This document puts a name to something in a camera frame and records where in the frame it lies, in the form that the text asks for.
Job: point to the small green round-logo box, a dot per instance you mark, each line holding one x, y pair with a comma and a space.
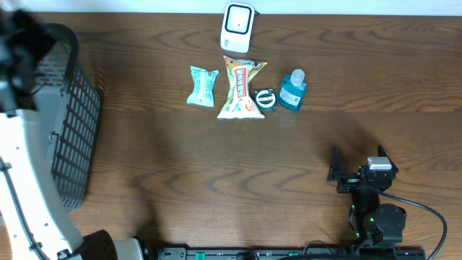
266, 100

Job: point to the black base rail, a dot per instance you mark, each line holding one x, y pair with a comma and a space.
177, 253

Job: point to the blue mouthwash bottle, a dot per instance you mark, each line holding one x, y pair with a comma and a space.
292, 90

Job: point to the white barcode scanner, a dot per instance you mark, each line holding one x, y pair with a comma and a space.
237, 27

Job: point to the teal snack pack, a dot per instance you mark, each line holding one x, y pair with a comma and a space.
203, 85

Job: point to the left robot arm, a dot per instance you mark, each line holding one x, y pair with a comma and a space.
38, 226

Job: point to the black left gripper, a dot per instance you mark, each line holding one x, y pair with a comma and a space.
22, 27

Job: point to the grey plastic mesh basket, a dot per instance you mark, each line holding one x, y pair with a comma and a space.
70, 110

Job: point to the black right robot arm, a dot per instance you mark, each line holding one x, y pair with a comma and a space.
378, 226

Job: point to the yellow snack bag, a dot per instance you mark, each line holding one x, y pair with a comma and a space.
239, 103

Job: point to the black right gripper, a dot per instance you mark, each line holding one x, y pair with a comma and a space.
349, 180

